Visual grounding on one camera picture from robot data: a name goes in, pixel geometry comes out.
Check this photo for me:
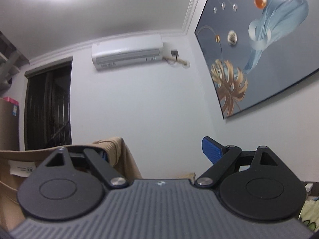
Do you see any dark window with grille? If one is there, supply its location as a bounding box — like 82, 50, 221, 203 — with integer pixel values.
24, 57, 72, 150

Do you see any white wall air conditioner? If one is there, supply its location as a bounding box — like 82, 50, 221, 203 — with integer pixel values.
91, 34, 164, 70

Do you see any tan t-shirt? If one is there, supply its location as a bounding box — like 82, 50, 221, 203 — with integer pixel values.
1, 137, 141, 231

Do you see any brown refrigerator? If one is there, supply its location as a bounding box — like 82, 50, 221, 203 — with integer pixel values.
0, 98, 20, 151

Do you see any wall power socket with cable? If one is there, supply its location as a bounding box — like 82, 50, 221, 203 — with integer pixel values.
162, 50, 190, 69

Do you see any light green fleece blanket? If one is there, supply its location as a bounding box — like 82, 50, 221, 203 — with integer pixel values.
298, 197, 319, 232

